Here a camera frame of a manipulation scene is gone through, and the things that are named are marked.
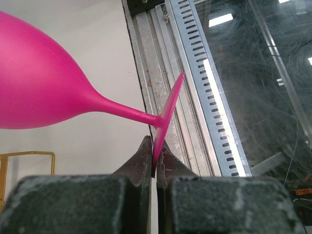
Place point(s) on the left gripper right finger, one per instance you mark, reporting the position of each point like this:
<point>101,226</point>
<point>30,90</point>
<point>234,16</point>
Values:
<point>190,204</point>

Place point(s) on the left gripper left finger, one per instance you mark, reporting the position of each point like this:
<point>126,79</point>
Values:
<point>117,203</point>

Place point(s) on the magenta wine glass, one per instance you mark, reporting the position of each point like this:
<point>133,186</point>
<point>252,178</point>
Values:
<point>42,85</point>

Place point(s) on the blue slotted cable duct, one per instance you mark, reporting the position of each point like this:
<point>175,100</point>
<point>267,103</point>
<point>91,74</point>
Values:
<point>230,156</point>

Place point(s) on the gold wire glass rack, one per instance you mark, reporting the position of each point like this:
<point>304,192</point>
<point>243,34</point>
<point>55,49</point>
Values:
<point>14,166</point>

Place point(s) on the aluminium front rail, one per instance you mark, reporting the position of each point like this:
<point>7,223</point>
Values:
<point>160,58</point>

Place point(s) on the right black base bracket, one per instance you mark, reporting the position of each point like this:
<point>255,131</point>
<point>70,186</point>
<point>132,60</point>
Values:
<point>139,6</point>

